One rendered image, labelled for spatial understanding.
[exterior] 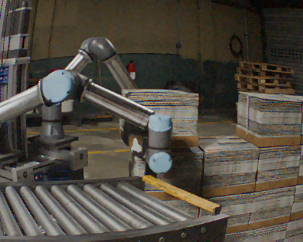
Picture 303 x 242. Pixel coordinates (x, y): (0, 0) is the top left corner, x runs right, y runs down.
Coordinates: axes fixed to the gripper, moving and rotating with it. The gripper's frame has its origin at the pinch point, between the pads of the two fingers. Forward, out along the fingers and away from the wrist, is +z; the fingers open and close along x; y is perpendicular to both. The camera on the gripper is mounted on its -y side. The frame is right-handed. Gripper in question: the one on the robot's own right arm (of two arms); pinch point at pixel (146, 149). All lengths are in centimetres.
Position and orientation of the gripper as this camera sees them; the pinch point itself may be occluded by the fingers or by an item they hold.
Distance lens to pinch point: 185.2
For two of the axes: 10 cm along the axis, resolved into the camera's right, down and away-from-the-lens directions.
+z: -1.6, -1.4, 9.8
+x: -9.9, 0.0, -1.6
